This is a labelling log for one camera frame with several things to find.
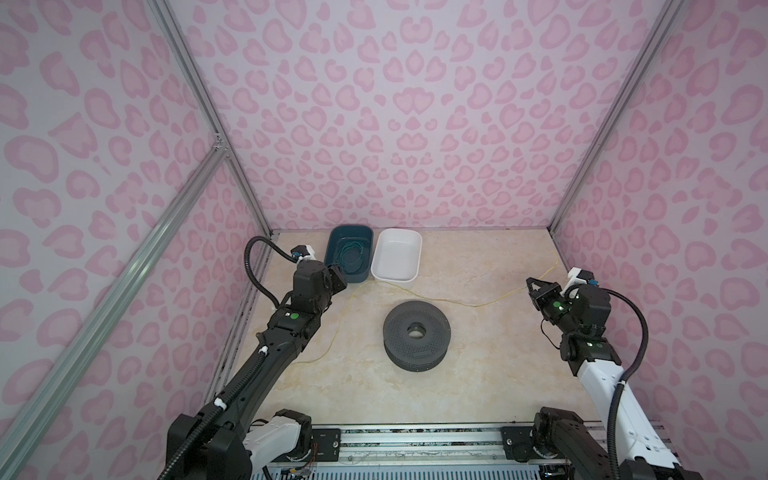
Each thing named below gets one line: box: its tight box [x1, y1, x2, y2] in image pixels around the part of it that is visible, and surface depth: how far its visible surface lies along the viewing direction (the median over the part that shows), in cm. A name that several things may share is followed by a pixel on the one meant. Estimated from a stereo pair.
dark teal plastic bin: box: [324, 224, 375, 284], surface depth 114 cm
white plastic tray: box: [371, 228, 423, 283], surface depth 113 cm
